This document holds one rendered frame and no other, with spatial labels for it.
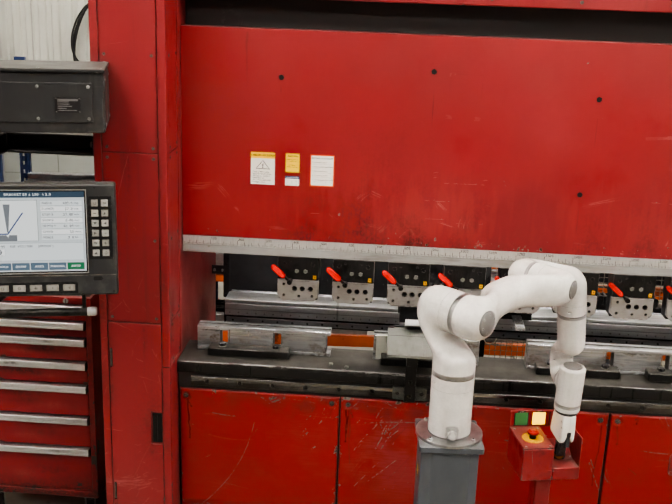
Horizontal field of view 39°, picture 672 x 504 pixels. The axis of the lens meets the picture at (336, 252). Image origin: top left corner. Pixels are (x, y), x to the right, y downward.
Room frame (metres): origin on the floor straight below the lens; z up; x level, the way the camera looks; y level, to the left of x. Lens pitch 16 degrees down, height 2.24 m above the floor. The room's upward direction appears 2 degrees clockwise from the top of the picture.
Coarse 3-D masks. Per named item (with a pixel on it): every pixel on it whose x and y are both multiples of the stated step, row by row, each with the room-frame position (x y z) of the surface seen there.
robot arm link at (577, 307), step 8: (512, 264) 2.77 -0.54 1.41; (520, 264) 2.74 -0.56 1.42; (528, 264) 2.73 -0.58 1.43; (552, 264) 2.79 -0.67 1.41; (560, 264) 2.79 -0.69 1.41; (512, 272) 2.74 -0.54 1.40; (520, 272) 2.72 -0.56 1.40; (576, 272) 2.78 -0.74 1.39; (584, 280) 2.79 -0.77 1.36; (584, 288) 2.78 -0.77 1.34; (576, 296) 2.77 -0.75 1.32; (584, 296) 2.79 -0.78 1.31; (568, 304) 2.78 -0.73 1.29; (576, 304) 2.78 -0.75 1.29; (584, 304) 2.79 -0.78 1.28; (560, 312) 2.81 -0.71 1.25; (568, 312) 2.79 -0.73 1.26; (576, 312) 2.78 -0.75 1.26; (584, 312) 2.79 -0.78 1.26
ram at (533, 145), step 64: (192, 64) 3.30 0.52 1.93; (256, 64) 3.29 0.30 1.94; (320, 64) 3.27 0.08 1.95; (384, 64) 3.26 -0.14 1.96; (448, 64) 3.25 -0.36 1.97; (512, 64) 3.24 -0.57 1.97; (576, 64) 3.22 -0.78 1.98; (640, 64) 3.21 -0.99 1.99; (192, 128) 3.30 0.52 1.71; (256, 128) 3.29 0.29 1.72; (320, 128) 3.27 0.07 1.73; (384, 128) 3.26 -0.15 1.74; (448, 128) 3.25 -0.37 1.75; (512, 128) 3.23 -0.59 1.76; (576, 128) 3.22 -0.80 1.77; (640, 128) 3.21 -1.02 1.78; (192, 192) 3.30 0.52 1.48; (256, 192) 3.29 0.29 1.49; (320, 192) 3.27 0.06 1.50; (384, 192) 3.26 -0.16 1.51; (448, 192) 3.25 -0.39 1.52; (512, 192) 3.23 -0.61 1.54; (576, 192) 3.22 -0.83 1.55; (640, 192) 3.21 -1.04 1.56; (320, 256) 3.27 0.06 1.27; (384, 256) 3.26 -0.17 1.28; (640, 256) 3.21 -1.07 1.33
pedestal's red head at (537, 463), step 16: (512, 416) 2.94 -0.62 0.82; (512, 432) 2.92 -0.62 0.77; (576, 432) 2.87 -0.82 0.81; (512, 448) 2.90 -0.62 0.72; (528, 448) 2.79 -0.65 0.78; (544, 448) 2.80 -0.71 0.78; (576, 448) 2.85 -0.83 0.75; (512, 464) 2.88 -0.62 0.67; (528, 464) 2.79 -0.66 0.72; (544, 464) 2.80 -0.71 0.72; (560, 464) 2.83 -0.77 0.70; (576, 464) 2.84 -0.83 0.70; (528, 480) 2.80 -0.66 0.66
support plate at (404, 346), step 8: (392, 328) 3.27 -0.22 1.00; (400, 328) 3.27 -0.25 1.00; (392, 336) 3.19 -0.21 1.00; (400, 336) 3.19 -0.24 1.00; (408, 336) 3.19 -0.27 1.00; (424, 336) 3.20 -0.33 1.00; (392, 344) 3.11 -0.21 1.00; (400, 344) 3.11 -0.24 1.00; (408, 344) 3.12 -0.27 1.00; (416, 344) 3.12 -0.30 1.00; (424, 344) 3.12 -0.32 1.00; (392, 352) 3.04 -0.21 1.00; (400, 352) 3.04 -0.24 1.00; (408, 352) 3.04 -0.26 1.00; (416, 352) 3.04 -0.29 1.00; (424, 352) 3.05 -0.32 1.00
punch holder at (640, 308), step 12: (612, 276) 3.23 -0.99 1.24; (624, 276) 3.21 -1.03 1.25; (636, 276) 3.20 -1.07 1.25; (648, 276) 3.20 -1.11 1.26; (624, 288) 3.21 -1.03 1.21; (636, 288) 3.20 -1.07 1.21; (648, 288) 3.20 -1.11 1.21; (612, 300) 3.21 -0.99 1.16; (636, 300) 3.20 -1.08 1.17; (648, 300) 3.20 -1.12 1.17; (612, 312) 3.21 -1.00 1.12; (624, 312) 3.20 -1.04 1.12; (636, 312) 3.20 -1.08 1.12; (648, 312) 3.20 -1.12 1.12
